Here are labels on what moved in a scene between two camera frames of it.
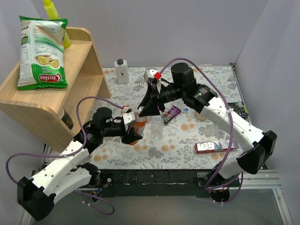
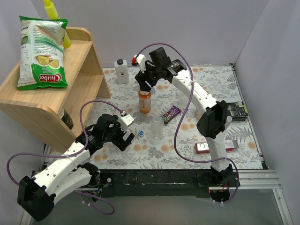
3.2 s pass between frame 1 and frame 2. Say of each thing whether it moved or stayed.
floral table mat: stayed
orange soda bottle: moved
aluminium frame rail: stayed
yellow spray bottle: stayed
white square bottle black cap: stayed
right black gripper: moved
